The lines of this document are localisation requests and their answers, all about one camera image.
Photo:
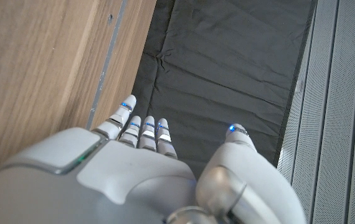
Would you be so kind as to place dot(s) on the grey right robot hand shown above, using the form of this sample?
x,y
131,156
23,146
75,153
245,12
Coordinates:
x,y
118,174

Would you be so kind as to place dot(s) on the grey tape outline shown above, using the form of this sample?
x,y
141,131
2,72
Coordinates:
x,y
109,56

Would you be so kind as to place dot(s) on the black fabric mat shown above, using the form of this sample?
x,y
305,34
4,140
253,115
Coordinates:
x,y
227,62

